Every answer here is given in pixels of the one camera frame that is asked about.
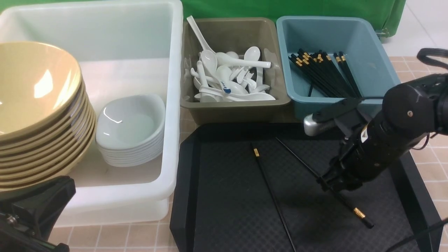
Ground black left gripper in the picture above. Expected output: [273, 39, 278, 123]
[0, 176, 76, 252]

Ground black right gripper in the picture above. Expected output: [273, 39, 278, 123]
[318, 119, 412, 192]

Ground black chopstick gold band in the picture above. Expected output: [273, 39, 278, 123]
[275, 137, 374, 229]

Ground white soup spoon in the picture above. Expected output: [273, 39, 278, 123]
[201, 50, 248, 95]

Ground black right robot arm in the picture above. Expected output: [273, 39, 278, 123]
[312, 74, 447, 191]

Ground bundle of black chopsticks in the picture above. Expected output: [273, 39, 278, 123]
[288, 49, 362, 98]

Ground stack of yellow bowls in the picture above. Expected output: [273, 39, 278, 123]
[0, 41, 97, 192]

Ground blue chopstick bin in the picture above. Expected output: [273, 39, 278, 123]
[276, 16, 400, 120]

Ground stack of white dishes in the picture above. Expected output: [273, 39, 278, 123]
[96, 93, 166, 167]

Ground black serving tray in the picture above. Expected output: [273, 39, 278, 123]
[170, 123, 441, 252]

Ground pile of white spoons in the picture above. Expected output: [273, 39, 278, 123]
[187, 16, 275, 103]

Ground olive brown spoon bin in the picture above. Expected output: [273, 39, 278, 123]
[180, 17, 291, 125]

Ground large white plastic bin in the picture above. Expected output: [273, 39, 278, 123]
[0, 0, 183, 228]

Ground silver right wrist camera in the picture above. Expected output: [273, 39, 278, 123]
[303, 98, 366, 137]

